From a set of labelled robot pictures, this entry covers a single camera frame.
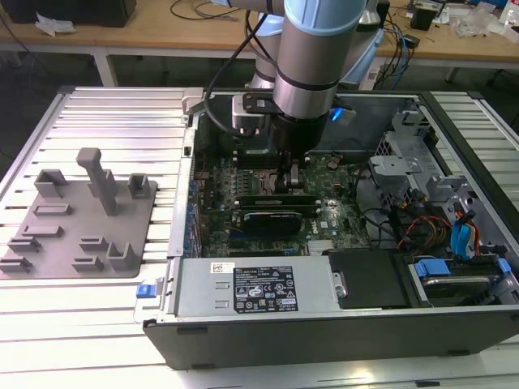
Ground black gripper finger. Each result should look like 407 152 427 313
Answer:
278 150 292 192
286 156 305 195

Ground black plastic shroud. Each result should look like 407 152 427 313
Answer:
322 249 411 311

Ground open black PC case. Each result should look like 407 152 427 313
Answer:
133 87 519 372

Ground metal socket cover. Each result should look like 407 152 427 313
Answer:
258 168 285 196

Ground crumpled white paper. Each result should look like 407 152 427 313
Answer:
34 11 77 38

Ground black graphics card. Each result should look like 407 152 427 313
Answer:
242 210 304 237

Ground grey parts rack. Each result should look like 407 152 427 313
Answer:
0 146 159 280

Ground small black device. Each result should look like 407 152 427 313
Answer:
409 2 439 32

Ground white power strip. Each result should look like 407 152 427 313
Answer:
364 65 382 89

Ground hard disk in blue carrier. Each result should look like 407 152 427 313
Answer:
409 257 511 308

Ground large black box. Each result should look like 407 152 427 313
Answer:
3 0 137 28

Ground black RAM slot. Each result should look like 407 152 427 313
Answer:
236 148 281 159
236 157 310 170

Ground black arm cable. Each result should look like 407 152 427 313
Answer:
204 11 285 137

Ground clear plastic bags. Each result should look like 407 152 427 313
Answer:
452 6 506 40

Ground silver chipset heatsink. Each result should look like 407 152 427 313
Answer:
307 238 338 257

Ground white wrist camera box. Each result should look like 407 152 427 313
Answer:
230 92 281 137

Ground blue flat wire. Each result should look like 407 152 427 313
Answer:
449 210 476 261

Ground tall black box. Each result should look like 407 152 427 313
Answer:
376 0 391 29

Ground metal drive cage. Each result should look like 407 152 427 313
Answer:
367 109 441 203

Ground grey power supply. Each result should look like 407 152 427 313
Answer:
173 257 342 319

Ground green motherboard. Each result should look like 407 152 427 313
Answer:
190 152 372 259

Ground coloured wire bundle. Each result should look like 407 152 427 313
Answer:
397 216 453 249

